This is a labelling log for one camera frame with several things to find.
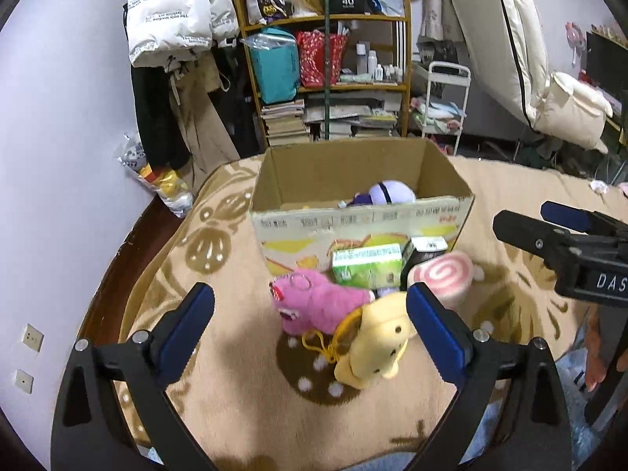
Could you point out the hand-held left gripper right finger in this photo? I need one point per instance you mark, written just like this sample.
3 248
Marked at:
435 333

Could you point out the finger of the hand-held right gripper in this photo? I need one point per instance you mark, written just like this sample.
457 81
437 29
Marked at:
525 233
569 216

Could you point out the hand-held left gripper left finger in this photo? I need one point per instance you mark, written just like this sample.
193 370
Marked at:
189 326

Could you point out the pink swirl roll plush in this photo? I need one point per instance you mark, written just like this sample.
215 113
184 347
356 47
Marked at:
444 274

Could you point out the yellow plush dog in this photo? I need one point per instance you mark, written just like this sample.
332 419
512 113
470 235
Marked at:
375 348

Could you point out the green tissue pack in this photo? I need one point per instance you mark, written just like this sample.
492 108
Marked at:
365 267

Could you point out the pink plush bear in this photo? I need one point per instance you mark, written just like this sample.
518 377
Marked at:
314 301

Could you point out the printed cardboard box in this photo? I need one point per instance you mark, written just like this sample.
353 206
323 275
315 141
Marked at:
304 171

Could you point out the person's right hand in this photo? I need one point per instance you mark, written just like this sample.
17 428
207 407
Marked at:
596 353

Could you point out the small white plush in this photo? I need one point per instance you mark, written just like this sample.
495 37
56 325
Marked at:
599 186

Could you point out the pile of dark clothes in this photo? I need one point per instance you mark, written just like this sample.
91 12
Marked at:
544 152

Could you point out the black carton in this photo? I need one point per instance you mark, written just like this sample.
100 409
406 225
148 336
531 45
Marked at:
417 252

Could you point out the cream cushion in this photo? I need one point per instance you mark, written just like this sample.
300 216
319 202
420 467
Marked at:
574 108

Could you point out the round purple plush toy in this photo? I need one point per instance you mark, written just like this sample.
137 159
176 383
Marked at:
387 191

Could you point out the plastic bag of plush toys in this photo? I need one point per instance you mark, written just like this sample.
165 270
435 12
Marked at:
157 181

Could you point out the white trolley cart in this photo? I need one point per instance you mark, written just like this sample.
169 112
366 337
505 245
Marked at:
444 108

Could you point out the cream folded mattress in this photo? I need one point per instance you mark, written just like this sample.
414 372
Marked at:
485 39

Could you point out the pile of magazines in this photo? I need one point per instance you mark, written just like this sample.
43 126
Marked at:
363 117

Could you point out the beige coat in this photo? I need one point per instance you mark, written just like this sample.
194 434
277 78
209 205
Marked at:
206 127

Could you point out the black hanging garment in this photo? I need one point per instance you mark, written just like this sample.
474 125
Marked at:
157 117

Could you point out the stack of books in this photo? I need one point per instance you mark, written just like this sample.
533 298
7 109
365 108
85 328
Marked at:
284 122

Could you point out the row of cosmetic bottles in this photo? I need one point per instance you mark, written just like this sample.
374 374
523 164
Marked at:
372 64

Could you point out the black hanging bag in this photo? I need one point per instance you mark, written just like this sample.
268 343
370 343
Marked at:
240 103

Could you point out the floral curtain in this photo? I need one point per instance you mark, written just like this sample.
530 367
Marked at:
431 0

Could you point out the wooden shelf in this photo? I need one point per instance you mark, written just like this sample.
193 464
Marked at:
373 17

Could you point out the green pole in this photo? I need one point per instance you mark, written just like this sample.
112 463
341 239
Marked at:
326 59

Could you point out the red gift bag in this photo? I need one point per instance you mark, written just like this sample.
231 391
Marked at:
314 59

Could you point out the teal bag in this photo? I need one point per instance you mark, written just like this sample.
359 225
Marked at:
274 66

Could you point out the white puffer jacket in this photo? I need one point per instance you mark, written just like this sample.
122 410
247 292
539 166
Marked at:
167 14

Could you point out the wall socket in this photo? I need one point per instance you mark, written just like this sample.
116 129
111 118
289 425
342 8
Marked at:
33 337
23 381

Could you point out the pink wall ornament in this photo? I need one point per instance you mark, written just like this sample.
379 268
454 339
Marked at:
574 39

